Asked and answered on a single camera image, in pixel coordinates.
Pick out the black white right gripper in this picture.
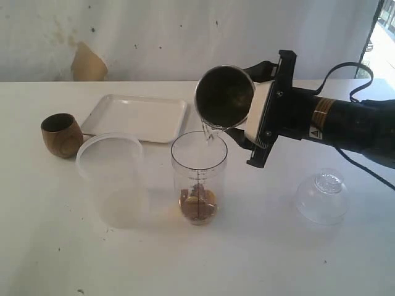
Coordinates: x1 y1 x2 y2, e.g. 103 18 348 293
228 50 315 168

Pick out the stainless steel cup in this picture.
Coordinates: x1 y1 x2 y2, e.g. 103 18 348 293
194 65 255 130

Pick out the brown object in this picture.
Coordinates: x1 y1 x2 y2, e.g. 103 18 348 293
179 184 218 225

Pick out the clear dome lid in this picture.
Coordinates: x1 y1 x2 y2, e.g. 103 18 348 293
295 168 349 225

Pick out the brown wooden cup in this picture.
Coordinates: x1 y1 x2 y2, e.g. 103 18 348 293
41 113 83 158

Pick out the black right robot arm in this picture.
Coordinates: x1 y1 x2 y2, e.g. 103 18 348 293
226 50 394 168

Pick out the clear measuring cup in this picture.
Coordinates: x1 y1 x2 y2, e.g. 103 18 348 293
170 131 228 211

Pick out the white rectangular tray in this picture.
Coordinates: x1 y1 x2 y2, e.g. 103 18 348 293
81 94 188 144

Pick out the translucent plastic tub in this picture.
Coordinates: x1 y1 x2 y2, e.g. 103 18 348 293
75 133 149 229

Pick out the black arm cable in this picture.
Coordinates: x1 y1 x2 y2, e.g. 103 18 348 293
314 62 395 187

